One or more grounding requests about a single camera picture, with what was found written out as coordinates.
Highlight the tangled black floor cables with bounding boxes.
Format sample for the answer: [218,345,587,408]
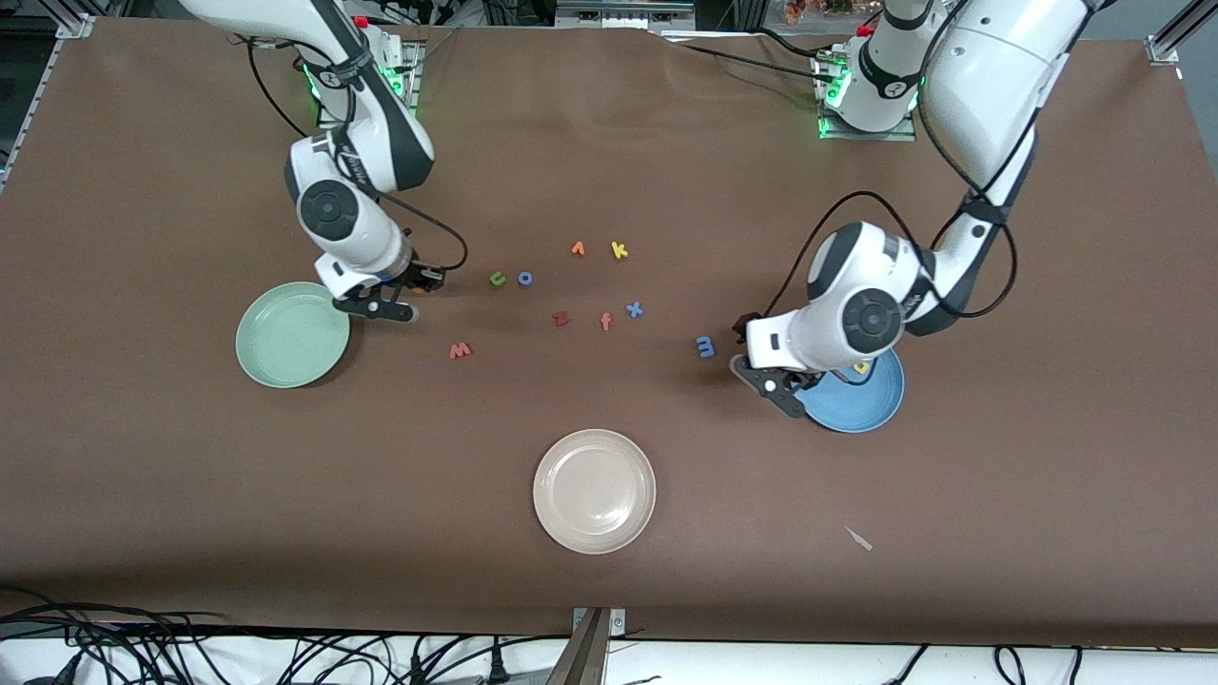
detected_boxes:
[0,585,572,685]

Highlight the beige plate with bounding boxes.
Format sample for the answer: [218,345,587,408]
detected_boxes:
[533,428,658,556]

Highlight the light green plate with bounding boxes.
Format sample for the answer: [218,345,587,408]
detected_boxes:
[235,281,351,389]

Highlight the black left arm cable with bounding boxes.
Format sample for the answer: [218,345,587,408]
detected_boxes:
[761,0,1038,329]

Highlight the grey metal box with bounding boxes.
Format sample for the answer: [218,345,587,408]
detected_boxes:
[555,0,696,31]

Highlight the black cable on table cover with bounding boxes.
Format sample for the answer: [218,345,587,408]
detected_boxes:
[666,29,843,87]

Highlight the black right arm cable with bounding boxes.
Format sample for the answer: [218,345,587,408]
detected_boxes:
[247,38,469,277]

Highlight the aluminium frame profile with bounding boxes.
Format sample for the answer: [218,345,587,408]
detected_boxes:
[0,0,96,191]
[1147,0,1218,66]

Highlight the metal table edge bracket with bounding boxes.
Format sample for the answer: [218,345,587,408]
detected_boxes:
[544,607,627,685]

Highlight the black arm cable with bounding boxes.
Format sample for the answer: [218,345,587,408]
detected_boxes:
[247,38,469,277]
[761,0,1038,329]

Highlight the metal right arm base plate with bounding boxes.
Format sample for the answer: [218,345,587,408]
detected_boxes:
[317,40,424,131]

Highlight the loose black floor cables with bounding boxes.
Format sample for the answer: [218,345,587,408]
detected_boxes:
[885,645,1086,685]

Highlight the brown table cover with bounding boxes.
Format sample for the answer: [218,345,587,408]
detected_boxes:
[0,17,1218,648]

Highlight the blue plate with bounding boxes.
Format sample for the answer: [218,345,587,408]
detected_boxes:
[797,347,905,434]

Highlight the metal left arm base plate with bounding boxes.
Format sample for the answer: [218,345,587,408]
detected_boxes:
[818,52,919,142]

